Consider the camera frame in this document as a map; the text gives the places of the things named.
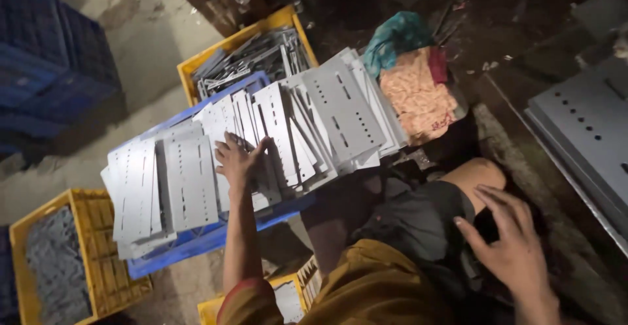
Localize person's right hand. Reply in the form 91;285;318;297
454;184;553;302

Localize person's left hand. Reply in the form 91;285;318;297
214;131;273;192

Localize pile of grey metal plates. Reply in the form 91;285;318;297
100;47;409;261

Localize blue plastic crate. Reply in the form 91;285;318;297
105;70;320;281

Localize person's right leg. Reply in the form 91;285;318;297
437;157;508;214

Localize person's leg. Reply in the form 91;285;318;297
437;157;508;214
301;172;384;278

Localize person's dark shorts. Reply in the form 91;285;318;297
360;177;485;299

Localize person's left leg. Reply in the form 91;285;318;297
301;172;384;278

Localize heap of grey metal strips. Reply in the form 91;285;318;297
191;27;313;100

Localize yellow crate with metal strips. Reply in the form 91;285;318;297
177;5;320;107

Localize large grey perforated metal panel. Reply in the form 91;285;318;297
524;54;628;258

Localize person's mustard shirt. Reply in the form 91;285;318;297
216;239;459;325

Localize yellow crate with small parts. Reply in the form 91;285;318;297
9;189;154;325

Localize orange patterned cloth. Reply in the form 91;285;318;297
379;46;460;147

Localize dark red cloth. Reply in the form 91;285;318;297
428;46;449;84

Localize teal cloth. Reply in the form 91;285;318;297
363;11;435;78

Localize heap of small grey parts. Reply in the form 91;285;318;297
25;206;94;325

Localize stack of dark blue crates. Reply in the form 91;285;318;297
0;0;123;158

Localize dark blue crate edge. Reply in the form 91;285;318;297
0;224;21;325

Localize small metal bracket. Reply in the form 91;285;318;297
392;148;437;171

